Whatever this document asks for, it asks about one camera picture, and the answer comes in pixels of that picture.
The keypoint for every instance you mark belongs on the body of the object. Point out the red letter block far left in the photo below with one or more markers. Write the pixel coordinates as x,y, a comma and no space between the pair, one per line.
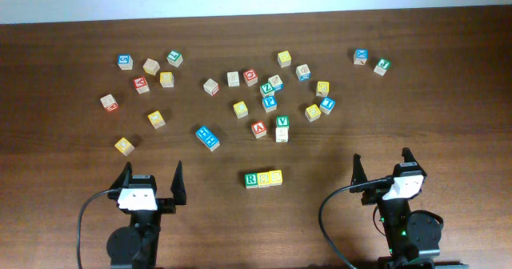
141,85

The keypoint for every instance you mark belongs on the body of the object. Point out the red A letter block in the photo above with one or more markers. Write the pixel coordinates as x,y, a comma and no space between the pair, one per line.
258,129

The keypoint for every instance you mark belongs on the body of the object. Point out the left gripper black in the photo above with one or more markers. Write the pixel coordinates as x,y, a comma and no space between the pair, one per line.
167,206

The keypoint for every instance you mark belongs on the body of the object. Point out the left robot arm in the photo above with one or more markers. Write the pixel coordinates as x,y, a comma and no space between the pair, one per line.
136,245

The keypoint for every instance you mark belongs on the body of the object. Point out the tan block red edge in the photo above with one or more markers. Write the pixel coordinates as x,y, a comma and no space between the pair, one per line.
211,87

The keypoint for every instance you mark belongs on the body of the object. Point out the blue I letter block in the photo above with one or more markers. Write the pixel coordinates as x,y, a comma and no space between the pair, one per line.
327,105

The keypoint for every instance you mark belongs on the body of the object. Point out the blue S letter block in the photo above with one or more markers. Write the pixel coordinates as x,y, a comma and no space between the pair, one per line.
125,62

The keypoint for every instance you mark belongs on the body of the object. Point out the yellow block right centre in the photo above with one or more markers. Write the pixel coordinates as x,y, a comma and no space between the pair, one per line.
322,89

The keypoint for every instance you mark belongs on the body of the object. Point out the blue X letter block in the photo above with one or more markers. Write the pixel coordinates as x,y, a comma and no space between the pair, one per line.
360,56

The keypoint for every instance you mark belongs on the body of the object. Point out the green Z letter block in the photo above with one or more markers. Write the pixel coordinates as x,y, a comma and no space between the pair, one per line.
266,90

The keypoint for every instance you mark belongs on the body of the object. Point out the tan feather blue L block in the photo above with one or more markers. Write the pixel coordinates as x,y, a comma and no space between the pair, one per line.
276,82

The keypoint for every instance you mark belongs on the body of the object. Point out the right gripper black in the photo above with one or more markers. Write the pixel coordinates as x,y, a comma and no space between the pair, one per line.
372,194

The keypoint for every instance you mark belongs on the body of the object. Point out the green J letter block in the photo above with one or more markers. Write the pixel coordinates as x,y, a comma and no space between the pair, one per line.
382,66

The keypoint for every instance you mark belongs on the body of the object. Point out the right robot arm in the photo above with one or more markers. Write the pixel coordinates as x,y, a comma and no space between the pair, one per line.
412,237

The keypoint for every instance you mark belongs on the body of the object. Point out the green V letter block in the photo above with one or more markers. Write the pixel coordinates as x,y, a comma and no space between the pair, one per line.
283,121

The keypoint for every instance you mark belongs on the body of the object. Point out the yellow C letter block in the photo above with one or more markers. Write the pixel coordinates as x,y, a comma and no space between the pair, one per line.
240,109

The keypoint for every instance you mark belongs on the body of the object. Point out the plain white wooden block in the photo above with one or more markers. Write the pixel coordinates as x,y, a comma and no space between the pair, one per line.
282,134

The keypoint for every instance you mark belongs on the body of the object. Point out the green L letter block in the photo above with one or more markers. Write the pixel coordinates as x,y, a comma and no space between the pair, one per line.
174,58

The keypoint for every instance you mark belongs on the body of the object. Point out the blue double block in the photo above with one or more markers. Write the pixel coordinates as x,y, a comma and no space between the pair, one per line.
207,138

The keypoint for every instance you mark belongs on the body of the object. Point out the red O letter block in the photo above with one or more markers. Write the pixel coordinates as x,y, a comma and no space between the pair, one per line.
250,77

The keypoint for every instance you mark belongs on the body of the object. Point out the yellow O block upper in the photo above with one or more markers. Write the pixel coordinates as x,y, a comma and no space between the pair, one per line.
156,119

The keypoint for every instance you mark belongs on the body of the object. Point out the yellow E letter block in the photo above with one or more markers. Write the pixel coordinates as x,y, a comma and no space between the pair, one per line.
312,113

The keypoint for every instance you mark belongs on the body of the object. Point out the yellow G letter block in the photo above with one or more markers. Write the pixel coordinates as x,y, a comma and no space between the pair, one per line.
167,79

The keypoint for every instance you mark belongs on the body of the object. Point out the yellow S letter block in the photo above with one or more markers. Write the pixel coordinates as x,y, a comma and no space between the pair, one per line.
263,179

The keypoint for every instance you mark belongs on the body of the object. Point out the yellow block top centre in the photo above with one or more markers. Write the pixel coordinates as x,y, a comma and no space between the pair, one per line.
284,58

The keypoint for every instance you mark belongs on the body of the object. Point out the plain tan wooden block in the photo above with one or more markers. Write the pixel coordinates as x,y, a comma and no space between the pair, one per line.
151,66

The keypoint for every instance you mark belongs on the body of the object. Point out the blue P letter block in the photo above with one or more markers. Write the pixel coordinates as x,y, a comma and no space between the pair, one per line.
269,103

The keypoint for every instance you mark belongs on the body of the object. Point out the tan I side block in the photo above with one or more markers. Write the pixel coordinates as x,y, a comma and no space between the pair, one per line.
233,79

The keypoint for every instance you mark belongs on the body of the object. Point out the tan block blue D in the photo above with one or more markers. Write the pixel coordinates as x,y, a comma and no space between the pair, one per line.
303,72

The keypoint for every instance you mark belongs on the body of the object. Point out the yellow O block lower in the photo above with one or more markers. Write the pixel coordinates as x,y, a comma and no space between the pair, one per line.
124,146

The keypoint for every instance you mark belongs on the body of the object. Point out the tan block red side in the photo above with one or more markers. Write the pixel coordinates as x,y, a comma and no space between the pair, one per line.
109,102

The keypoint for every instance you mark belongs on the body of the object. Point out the green R letter block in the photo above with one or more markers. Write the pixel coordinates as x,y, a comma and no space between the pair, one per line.
251,180

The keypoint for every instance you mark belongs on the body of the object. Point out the yellow o block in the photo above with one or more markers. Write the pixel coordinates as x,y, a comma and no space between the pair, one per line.
124,146
156,119

